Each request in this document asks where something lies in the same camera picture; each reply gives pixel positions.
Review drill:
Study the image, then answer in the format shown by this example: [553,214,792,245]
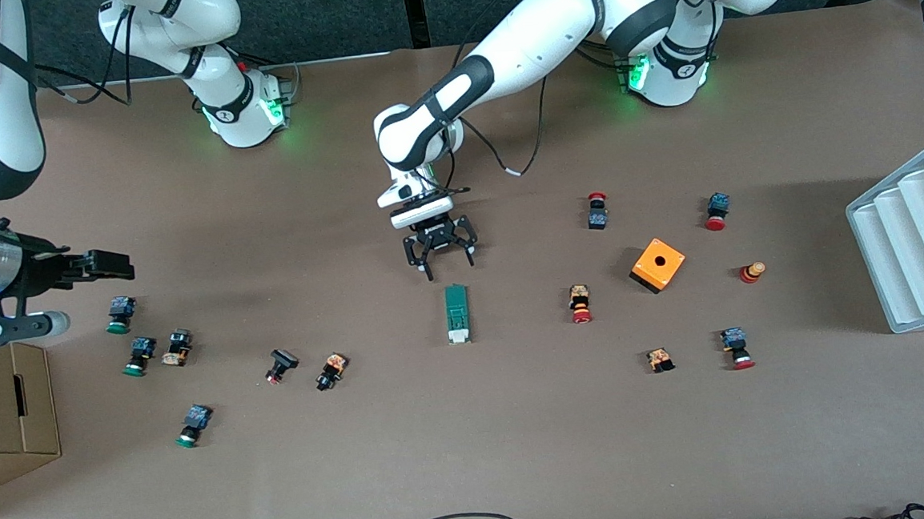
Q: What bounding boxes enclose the green rail terminal block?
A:
[443,284,473,345]

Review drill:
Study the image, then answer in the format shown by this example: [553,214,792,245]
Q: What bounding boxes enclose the red pushbutton orange contact block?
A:
[568,284,594,325]

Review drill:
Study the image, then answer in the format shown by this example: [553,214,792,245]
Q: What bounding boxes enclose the brown cardboard box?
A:
[0,320,64,501]

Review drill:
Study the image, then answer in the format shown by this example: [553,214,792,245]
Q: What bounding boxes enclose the black rectangular button red terminals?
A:
[264,348,301,385]

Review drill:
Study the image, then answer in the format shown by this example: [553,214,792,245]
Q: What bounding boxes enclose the brown table mat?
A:
[0,0,924,519]

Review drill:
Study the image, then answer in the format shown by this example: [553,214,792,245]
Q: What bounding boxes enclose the grey ridged tray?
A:
[841,133,924,337]

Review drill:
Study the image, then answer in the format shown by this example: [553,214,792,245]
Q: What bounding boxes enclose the green mushroom pushbutton switch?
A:
[121,336,159,378]
[105,295,139,336]
[173,403,216,450]

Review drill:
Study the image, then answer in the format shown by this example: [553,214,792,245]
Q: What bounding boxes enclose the black cable with white tag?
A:
[440,34,556,183]

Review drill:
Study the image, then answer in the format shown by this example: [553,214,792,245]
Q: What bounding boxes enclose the beige black switch part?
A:
[160,328,195,368]

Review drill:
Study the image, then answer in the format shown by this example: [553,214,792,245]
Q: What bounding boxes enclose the red mushroom pushbutton switch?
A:
[585,191,610,231]
[719,326,757,372]
[703,192,732,232]

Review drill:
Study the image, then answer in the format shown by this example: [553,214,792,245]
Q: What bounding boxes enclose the black selector switch orange block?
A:
[314,352,352,392]

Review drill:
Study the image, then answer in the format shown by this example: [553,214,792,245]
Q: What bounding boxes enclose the orange button enclosure box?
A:
[628,235,688,296]

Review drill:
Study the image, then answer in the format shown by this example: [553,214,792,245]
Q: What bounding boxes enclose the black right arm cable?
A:
[28,3,136,111]

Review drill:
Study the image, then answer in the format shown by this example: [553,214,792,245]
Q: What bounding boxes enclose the black vertical post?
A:
[402,0,428,50]

